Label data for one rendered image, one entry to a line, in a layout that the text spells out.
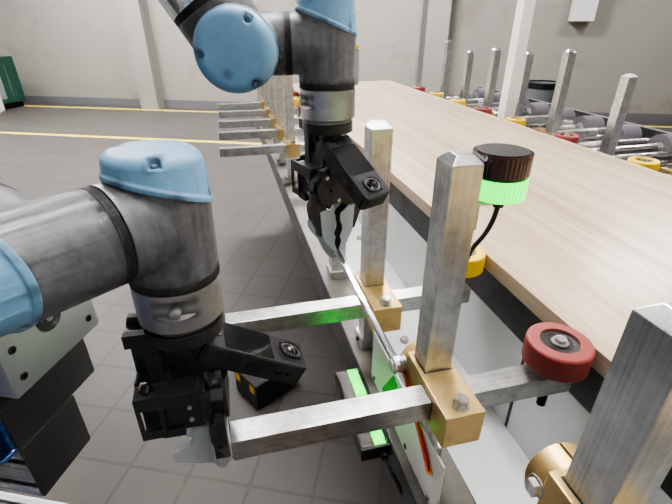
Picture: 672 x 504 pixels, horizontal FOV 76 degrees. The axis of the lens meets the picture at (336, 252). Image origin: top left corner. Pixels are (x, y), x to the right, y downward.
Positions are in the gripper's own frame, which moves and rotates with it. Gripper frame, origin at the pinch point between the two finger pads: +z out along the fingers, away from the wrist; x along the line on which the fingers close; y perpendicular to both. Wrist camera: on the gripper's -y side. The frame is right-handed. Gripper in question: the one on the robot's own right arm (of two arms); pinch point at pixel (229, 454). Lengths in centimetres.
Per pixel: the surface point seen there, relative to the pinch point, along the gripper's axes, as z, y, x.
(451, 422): -4.4, -24.6, 5.1
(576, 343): -8.7, -43.4, 0.9
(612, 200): -9, -87, -40
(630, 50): -19, -537, -482
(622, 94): -24, -134, -90
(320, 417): -3.8, -10.6, 0.5
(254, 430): -3.7, -3.1, 0.5
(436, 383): -5.1, -25.3, -0.2
